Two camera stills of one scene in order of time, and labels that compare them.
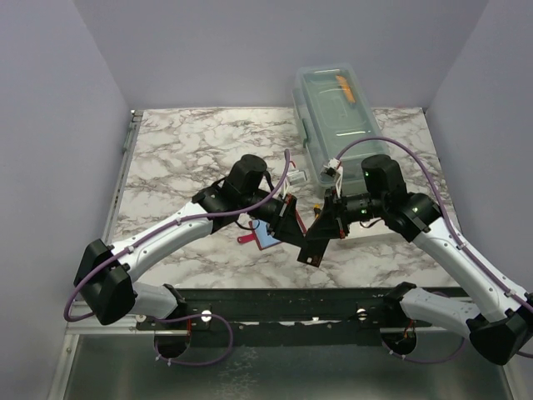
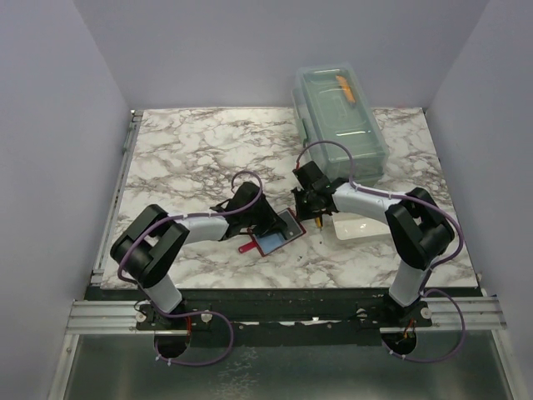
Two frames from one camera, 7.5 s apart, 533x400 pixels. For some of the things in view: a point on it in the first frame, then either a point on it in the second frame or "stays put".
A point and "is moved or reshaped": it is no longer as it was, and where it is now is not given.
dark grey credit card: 313,251 is moved or reshaped
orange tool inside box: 345,86 stays put
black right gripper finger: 329,223 -> 302,205
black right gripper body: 361,207 -> 310,195
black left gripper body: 267,210 -> 257,220
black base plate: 284,317 stays put
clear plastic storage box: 337,121 stays put
